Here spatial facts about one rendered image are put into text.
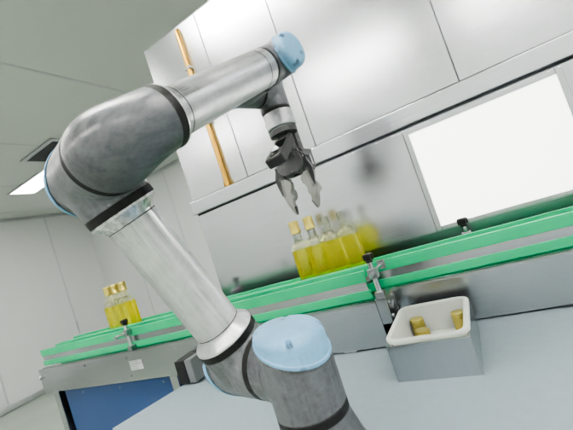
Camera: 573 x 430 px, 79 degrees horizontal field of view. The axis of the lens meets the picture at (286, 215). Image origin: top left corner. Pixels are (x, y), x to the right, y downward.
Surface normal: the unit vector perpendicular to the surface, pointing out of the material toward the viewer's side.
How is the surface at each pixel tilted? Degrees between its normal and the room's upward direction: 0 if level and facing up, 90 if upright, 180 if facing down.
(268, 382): 90
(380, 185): 90
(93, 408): 90
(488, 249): 90
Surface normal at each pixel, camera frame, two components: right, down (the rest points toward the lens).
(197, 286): 0.61, -0.17
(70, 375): -0.44, 0.11
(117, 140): 0.29, 0.15
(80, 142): -0.19, 0.04
